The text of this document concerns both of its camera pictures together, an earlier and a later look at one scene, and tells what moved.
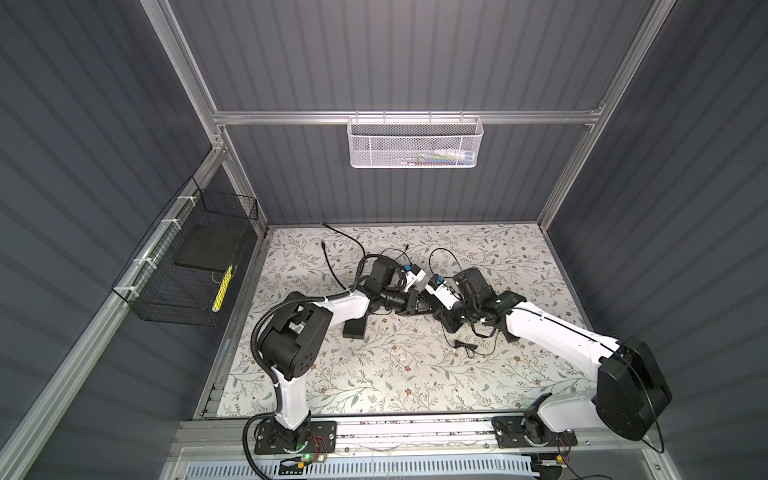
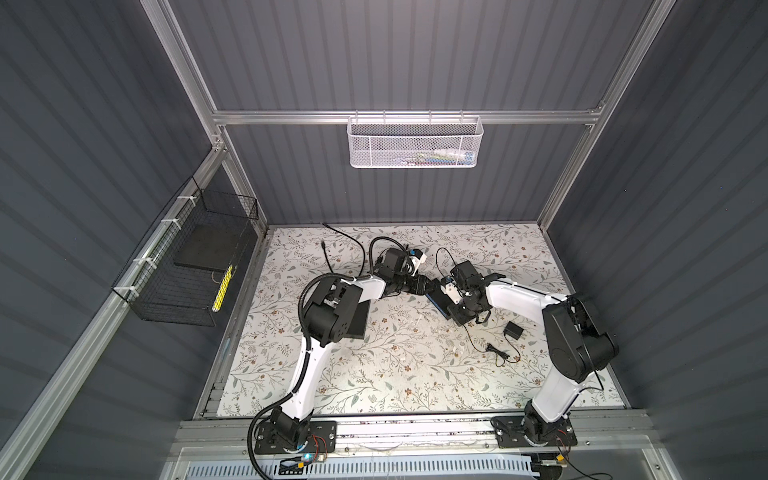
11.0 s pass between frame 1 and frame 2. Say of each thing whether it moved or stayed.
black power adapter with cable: moved
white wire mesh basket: stayed
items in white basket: stayed
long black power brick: stayed
